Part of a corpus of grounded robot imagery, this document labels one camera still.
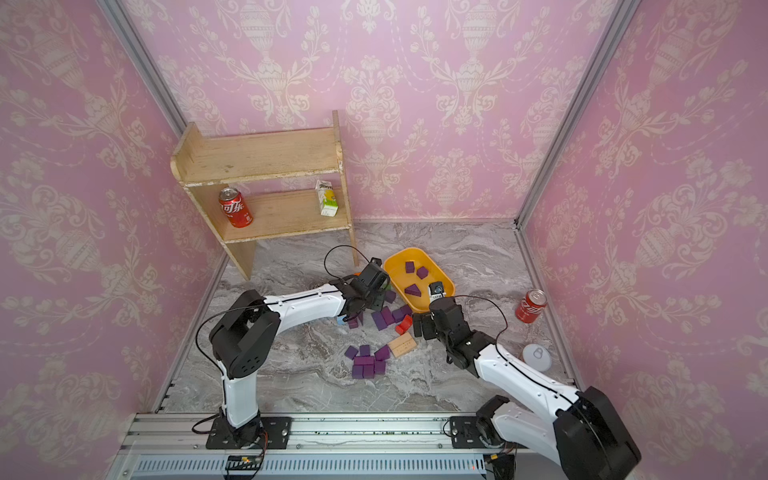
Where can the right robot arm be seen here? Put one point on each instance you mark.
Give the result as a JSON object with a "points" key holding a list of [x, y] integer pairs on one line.
{"points": [[579, 430]]}

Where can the natural wood plank brick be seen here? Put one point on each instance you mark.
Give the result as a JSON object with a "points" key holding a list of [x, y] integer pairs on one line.
{"points": [[402, 345]]}

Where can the yellow plastic storage bin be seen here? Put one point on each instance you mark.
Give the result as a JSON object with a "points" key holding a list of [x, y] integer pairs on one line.
{"points": [[395, 267]]}

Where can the green white juice carton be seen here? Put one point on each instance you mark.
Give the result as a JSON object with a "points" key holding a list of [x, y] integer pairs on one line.
{"points": [[328, 203]]}

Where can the aluminium front rail frame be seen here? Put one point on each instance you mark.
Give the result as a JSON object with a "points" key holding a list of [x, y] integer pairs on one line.
{"points": [[323, 446]]}

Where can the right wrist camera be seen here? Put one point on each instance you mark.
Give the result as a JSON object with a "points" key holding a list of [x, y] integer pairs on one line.
{"points": [[436, 291]]}

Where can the wooden two-tier shelf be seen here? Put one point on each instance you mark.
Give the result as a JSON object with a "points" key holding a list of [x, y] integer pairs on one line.
{"points": [[203, 166]]}

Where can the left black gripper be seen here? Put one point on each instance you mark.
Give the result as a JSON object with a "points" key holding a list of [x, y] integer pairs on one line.
{"points": [[381, 293]]}

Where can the purple brick cluster bottom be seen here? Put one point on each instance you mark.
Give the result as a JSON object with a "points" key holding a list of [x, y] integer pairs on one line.
{"points": [[367, 364]]}

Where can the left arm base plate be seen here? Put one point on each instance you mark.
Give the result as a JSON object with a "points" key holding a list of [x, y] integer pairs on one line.
{"points": [[261, 433]]}

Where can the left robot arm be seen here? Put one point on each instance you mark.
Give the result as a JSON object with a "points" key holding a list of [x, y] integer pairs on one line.
{"points": [[244, 335]]}

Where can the purple brick middle pile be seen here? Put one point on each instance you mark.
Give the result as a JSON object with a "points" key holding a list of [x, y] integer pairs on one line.
{"points": [[386, 316]]}

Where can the red cola can on table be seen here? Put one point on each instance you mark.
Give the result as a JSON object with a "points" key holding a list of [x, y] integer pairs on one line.
{"points": [[531, 306]]}

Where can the red brick pair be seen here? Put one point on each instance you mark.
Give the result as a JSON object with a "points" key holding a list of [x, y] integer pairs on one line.
{"points": [[404, 325]]}

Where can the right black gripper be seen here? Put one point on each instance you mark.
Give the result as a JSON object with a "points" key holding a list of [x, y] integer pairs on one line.
{"points": [[427, 319]]}

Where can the red cola can on shelf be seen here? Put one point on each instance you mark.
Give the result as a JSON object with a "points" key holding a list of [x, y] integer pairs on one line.
{"points": [[234, 207]]}

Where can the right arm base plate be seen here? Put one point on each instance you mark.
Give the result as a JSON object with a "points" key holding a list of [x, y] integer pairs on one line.
{"points": [[465, 433]]}

